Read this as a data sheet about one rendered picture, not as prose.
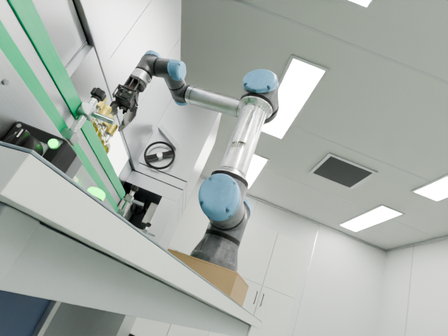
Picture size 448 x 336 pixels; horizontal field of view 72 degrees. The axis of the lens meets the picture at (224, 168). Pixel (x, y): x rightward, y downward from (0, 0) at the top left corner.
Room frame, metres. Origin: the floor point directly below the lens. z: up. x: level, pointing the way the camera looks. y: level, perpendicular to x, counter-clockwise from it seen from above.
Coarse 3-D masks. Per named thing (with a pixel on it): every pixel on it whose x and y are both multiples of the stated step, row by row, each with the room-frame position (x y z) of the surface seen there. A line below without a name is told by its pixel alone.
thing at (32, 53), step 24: (0, 0) 0.30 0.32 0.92; (24, 0) 0.32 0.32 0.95; (0, 24) 0.32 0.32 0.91; (24, 24) 0.34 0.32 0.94; (0, 48) 0.34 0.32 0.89; (24, 48) 0.37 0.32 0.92; (48, 48) 0.40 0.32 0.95; (24, 72) 0.40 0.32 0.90; (48, 72) 0.44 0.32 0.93; (48, 96) 0.47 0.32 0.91; (72, 96) 0.52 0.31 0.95; (72, 120) 0.58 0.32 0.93; (96, 144) 0.72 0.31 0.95; (96, 168) 0.80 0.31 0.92; (120, 192) 1.08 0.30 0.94
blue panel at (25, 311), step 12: (0, 300) 0.73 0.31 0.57; (12, 300) 0.78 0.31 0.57; (24, 300) 0.84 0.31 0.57; (36, 300) 0.91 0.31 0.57; (48, 300) 0.99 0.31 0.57; (0, 312) 0.76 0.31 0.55; (12, 312) 0.82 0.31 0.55; (24, 312) 0.88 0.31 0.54; (36, 312) 0.95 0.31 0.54; (0, 324) 0.80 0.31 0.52; (12, 324) 0.85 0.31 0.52; (24, 324) 0.92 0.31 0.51; (36, 324) 1.00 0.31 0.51
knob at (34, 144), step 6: (18, 132) 0.39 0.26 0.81; (24, 132) 0.39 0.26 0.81; (12, 138) 0.40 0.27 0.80; (18, 138) 0.39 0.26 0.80; (24, 138) 0.39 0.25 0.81; (30, 138) 0.40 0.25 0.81; (12, 144) 0.39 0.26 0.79; (18, 144) 0.39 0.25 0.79; (24, 144) 0.40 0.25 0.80; (30, 144) 0.40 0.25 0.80; (36, 144) 0.40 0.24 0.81; (36, 150) 0.40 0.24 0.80; (42, 150) 0.42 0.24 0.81
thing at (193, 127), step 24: (168, 120) 2.02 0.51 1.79; (192, 120) 2.01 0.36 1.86; (216, 120) 2.05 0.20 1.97; (192, 144) 2.01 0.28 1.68; (144, 168) 2.02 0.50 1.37; (168, 168) 2.01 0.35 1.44; (192, 168) 2.01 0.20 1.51; (144, 192) 2.10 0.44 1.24; (168, 192) 2.01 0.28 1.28; (192, 192) 2.70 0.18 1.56
